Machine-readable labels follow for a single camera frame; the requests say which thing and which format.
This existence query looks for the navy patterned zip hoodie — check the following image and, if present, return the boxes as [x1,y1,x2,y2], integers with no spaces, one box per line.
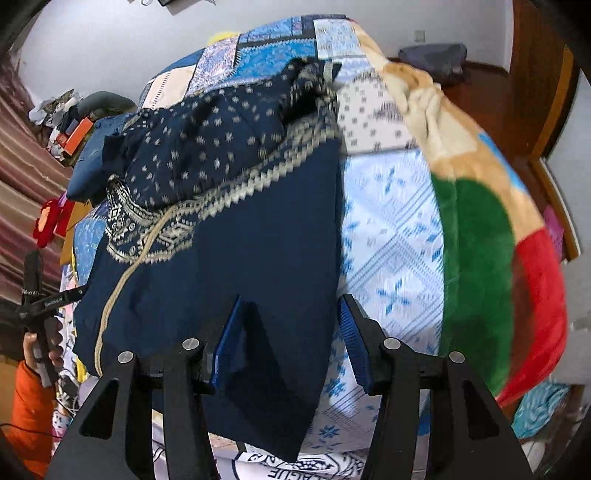
[71,58,345,462]

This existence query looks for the colourful fleece blanket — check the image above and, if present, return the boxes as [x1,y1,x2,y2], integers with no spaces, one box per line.
[360,21,570,407]

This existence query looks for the person's left forearm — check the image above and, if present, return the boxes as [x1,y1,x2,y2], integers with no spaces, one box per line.
[8,360,60,479]

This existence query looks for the pile of household clutter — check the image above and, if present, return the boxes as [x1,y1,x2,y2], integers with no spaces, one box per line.
[28,90,88,162]

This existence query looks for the wooden door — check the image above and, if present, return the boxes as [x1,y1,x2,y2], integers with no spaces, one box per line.
[510,0,568,158]

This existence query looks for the folded blue jeans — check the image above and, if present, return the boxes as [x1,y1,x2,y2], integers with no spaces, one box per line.
[67,113,139,204]

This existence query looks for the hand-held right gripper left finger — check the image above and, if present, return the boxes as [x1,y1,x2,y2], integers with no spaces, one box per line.
[46,295,245,480]

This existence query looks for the orange box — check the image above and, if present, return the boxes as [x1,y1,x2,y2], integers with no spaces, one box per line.
[62,119,94,156]

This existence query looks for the grey backpack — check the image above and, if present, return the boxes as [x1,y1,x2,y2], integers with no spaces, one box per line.
[398,43,468,86]

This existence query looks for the blue patchwork bedsheet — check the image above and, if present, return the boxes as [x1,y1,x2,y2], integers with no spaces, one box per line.
[60,14,446,480]

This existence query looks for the striped red curtain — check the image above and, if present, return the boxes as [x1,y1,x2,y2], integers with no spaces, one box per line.
[0,60,75,296]

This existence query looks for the person's left hand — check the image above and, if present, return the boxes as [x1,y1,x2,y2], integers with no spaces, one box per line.
[23,318,65,372]

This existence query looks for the yellow foam ring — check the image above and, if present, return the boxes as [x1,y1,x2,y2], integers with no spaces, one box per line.
[206,30,243,47]

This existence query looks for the white printed cloth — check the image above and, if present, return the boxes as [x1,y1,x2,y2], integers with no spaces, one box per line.
[148,434,375,480]

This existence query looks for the red plush flower toy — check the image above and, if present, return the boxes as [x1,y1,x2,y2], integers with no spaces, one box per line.
[32,196,75,247]

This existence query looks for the wooden door frame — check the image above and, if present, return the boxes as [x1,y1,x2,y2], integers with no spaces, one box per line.
[529,46,581,263]

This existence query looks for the wooden folding table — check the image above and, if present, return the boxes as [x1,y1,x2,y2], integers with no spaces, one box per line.
[60,200,93,266]

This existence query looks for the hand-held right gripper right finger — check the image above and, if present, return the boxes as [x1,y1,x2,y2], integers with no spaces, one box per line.
[337,293,536,480]

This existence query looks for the teal patterned cloth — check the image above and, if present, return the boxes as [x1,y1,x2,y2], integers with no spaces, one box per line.
[512,382,574,440]

